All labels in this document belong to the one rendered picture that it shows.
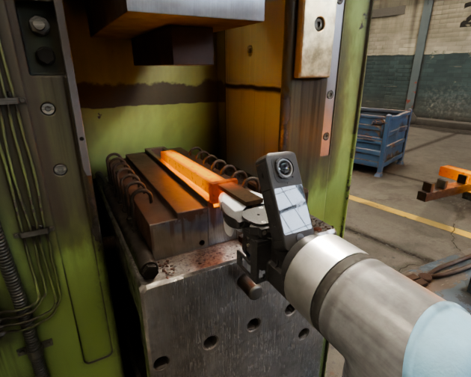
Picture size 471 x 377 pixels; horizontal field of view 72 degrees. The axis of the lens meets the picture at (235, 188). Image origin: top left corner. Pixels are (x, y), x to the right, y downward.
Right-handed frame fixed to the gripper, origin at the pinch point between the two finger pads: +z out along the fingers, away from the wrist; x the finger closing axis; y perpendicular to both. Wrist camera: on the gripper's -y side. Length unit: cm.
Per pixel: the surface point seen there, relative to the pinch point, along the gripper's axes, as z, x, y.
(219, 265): -3.0, -3.5, 10.9
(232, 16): 3.1, 2.1, -25.1
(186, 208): 3.9, -6.0, 3.2
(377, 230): 103, 185, 103
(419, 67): 416, 669, -12
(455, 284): -10, 57, 32
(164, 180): 19.2, -5.2, 3.3
